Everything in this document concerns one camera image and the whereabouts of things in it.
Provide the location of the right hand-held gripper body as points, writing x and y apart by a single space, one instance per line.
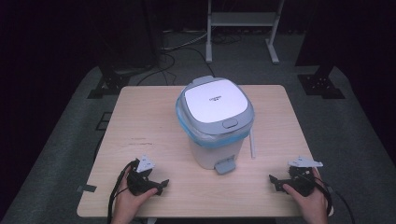
302 182

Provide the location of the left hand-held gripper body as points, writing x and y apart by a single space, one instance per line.
138 183

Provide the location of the white pedal trash can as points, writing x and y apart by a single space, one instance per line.
214 104

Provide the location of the person's left hand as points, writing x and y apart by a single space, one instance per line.
129 205

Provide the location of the person's right hand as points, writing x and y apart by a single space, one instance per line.
311 205

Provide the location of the white plastic strip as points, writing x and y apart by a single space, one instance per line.
252 144

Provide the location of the grey tape piece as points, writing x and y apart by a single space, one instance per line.
86 188

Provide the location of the blue trash bag liner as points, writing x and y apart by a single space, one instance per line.
218 142

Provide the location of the black stand base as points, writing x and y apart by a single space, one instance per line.
107 84
320 84

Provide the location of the white metal stand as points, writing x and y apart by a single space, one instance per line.
243 19

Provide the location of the black floor tape frame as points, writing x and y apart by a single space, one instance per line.
104 121

